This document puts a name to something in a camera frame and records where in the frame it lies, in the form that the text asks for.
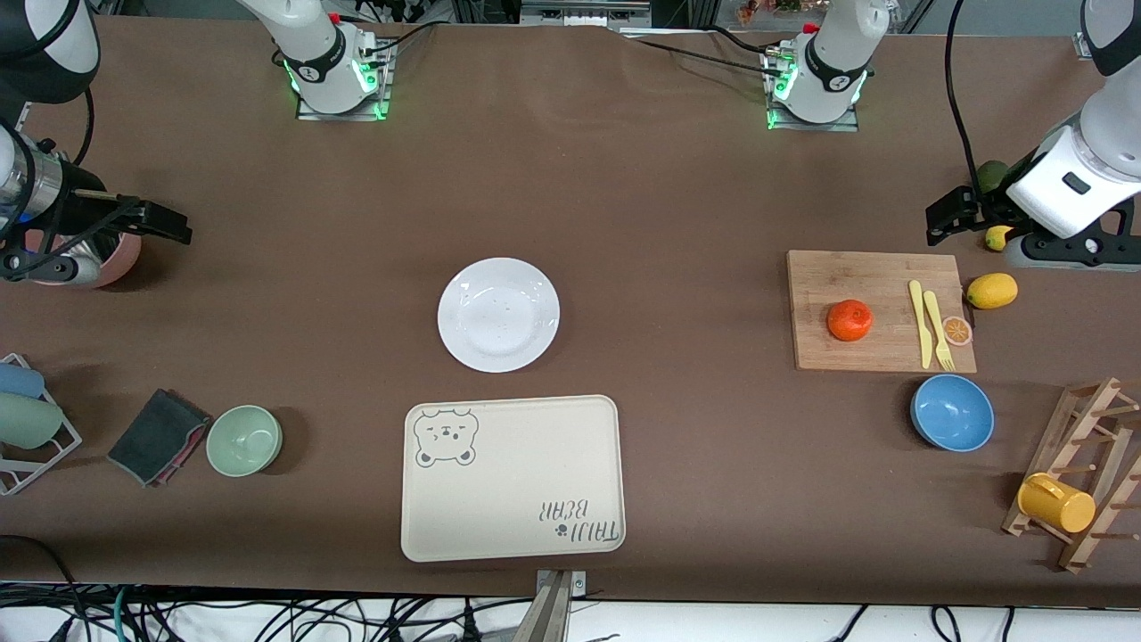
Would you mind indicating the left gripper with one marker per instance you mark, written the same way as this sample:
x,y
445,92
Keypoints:
x,y
980,207

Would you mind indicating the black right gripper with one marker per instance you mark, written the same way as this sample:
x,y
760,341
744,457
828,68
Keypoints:
x,y
82,211

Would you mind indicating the orange fruit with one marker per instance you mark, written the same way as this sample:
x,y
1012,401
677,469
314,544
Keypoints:
x,y
849,321

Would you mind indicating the white round plate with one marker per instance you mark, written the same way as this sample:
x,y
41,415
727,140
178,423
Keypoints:
x,y
498,315

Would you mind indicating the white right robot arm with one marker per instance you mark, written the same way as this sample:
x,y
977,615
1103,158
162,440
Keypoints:
x,y
312,53

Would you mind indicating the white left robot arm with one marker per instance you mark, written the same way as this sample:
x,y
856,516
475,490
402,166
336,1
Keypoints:
x,y
829,62

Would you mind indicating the yellow lemon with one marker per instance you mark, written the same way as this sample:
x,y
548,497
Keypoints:
x,y
992,291
997,238

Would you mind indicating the pink bowl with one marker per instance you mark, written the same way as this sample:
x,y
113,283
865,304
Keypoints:
x,y
123,254

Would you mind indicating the green lime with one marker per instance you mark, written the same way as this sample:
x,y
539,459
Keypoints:
x,y
991,176

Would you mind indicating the yellow plastic knife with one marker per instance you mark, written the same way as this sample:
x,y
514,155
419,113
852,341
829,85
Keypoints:
x,y
919,321

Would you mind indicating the yellow plastic fork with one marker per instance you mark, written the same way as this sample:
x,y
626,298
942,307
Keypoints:
x,y
936,325

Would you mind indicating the toy orange slice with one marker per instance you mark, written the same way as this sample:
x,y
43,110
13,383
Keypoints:
x,y
957,332

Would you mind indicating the wooden cutting board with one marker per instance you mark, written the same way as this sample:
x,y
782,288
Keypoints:
x,y
838,281

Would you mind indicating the blue bowl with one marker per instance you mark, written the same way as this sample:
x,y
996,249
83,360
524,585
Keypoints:
x,y
952,413

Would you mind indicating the dark grey folded cloth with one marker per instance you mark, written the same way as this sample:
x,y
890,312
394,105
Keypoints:
x,y
151,432

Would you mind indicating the blue cup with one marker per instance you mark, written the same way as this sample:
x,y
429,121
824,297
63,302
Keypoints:
x,y
20,380

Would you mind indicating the pink folded cloth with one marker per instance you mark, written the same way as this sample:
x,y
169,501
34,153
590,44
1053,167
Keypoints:
x,y
189,446

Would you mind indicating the pale green bowl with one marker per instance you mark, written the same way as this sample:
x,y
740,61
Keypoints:
x,y
244,440

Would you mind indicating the pale green cup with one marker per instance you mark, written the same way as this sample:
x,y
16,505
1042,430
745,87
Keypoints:
x,y
27,421

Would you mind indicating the wooden mug rack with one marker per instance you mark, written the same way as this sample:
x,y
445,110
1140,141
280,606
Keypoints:
x,y
1092,419

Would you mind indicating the yellow mug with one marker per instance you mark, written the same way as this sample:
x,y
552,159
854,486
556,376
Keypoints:
x,y
1056,504

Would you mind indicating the beige bear print tray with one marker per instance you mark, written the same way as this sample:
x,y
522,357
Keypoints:
x,y
526,464

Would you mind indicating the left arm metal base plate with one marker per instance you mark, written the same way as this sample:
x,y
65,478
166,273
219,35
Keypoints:
x,y
851,123

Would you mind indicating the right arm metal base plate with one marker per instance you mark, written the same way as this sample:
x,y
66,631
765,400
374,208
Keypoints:
x,y
385,89

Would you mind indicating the metal bracket with post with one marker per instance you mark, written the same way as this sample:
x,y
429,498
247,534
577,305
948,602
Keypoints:
x,y
554,611

